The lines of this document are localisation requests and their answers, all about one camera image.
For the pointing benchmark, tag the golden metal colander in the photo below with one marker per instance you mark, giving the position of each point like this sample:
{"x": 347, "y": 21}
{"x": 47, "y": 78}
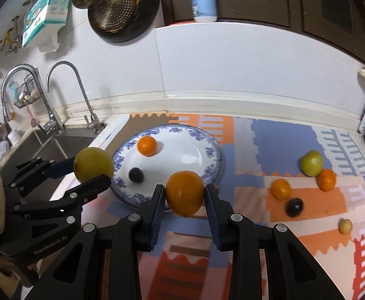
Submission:
{"x": 116, "y": 6}

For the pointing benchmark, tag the blue and white plate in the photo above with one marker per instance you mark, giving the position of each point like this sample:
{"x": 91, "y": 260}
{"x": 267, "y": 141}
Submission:
{"x": 176, "y": 156}

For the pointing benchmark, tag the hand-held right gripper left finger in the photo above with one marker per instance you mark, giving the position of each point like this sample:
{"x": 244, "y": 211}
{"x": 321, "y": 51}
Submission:
{"x": 156, "y": 215}

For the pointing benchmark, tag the small orange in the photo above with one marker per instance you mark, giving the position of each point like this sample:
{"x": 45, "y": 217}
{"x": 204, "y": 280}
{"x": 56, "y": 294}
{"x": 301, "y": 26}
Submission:
{"x": 280, "y": 189}
{"x": 147, "y": 146}
{"x": 326, "y": 180}

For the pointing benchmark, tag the yellow wall hooks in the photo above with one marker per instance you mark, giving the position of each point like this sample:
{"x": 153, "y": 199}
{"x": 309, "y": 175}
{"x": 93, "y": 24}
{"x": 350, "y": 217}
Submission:
{"x": 10, "y": 37}

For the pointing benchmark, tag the dark purple plum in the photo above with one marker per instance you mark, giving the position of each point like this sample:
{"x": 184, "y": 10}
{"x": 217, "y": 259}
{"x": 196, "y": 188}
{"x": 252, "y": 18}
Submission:
{"x": 294, "y": 207}
{"x": 136, "y": 175}

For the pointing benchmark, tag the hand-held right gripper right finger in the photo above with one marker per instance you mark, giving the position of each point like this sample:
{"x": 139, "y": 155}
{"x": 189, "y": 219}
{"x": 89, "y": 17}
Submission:
{"x": 214, "y": 222}

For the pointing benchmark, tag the colourful patterned mat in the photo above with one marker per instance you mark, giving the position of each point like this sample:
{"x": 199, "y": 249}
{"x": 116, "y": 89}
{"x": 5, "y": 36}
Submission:
{"x": 248, "y": 150}

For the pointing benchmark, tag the large steel faucet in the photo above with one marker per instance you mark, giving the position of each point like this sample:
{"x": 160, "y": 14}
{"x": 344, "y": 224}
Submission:
{"x": 55, "y": 124}

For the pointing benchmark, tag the yellow-green pear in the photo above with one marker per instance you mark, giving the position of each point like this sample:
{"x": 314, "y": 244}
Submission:
{"x": 93, "y": 164}

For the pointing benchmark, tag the large orange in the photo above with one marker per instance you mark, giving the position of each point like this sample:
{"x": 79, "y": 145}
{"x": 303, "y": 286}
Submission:
{"x": 185, "y": 195}

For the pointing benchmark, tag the thin steel faucet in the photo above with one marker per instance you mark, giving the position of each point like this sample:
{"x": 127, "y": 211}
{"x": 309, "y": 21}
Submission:
{"x": 92, "y": 123}

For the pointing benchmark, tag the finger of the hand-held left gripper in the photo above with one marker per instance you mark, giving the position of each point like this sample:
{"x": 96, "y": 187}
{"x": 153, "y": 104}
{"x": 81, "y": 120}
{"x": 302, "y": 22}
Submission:
{"x": 60, "y": 168}
{"x": 90, "y": 189}

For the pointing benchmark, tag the green apple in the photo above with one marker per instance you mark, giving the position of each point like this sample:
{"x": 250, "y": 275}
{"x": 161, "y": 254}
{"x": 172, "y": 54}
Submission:
{"x": 311, "y": 164}

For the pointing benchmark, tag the dark brown cabinet door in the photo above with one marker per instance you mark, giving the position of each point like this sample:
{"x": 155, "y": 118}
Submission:
{"x": 310, "y": 22}
{"x": 282, "y": 6}

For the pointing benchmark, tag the small yellow fruit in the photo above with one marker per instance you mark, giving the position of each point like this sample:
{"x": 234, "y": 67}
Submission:
{"x": 345, "y": 226}

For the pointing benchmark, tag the steel sink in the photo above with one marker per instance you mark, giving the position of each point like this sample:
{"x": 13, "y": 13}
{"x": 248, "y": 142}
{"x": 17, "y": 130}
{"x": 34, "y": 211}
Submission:
{"x": 54, "y": 143}

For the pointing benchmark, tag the black frying pan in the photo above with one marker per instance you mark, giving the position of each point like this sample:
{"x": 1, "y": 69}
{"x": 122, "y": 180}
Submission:
{"x": 146, "y": 15}

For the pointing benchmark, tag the teal and white box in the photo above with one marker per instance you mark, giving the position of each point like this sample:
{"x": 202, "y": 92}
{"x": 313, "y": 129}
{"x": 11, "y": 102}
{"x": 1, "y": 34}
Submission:
{"x": 45, "y": 12}

